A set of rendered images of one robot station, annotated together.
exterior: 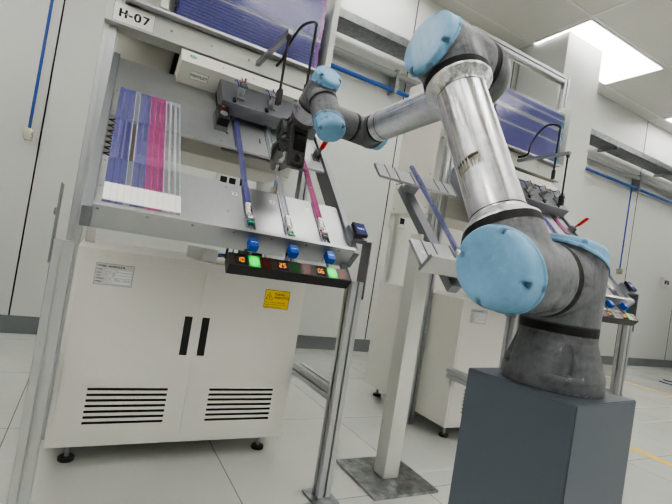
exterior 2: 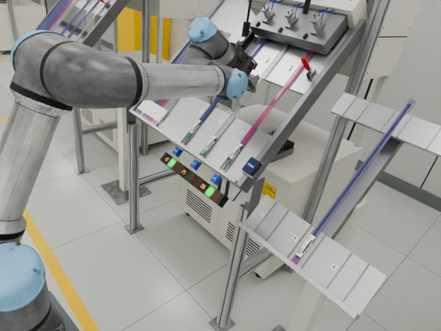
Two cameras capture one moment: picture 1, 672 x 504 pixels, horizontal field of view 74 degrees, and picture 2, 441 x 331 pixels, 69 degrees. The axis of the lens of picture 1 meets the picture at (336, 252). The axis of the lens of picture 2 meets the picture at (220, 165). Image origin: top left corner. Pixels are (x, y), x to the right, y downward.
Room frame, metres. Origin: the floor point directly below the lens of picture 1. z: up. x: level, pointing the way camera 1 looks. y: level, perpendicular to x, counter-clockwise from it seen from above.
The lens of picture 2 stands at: (0.93, -0.86, 1.28)
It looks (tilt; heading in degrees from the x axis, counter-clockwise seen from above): 30 degrees down; 71
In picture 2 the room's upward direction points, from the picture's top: 9 degrees clockwise
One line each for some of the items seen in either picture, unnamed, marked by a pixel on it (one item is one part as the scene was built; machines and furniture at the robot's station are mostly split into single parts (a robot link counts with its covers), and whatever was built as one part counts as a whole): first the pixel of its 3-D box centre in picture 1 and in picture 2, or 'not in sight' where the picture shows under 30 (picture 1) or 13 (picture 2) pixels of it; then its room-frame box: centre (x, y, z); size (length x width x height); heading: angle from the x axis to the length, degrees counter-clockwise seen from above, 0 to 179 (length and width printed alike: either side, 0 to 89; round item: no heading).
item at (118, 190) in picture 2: not in sight; (125, 136); (0.92, 0.96, 0.39); 0.24 x 0.24 x 0.78; 29
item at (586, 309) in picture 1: (562, 279); (10, 285); (0.71, -0.37, 0.72); 0.13 x 0.12 x 0.14; 125
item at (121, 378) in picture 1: (173, 338); (262, 182); (1.67, 0.55, 0.31); 0.70 x 0.65 x 0.62; 119
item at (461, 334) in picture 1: (497, 296); not in sight; (2.21, -0.83, 0.65); 1.01 x 0.73 x 1.29; 29
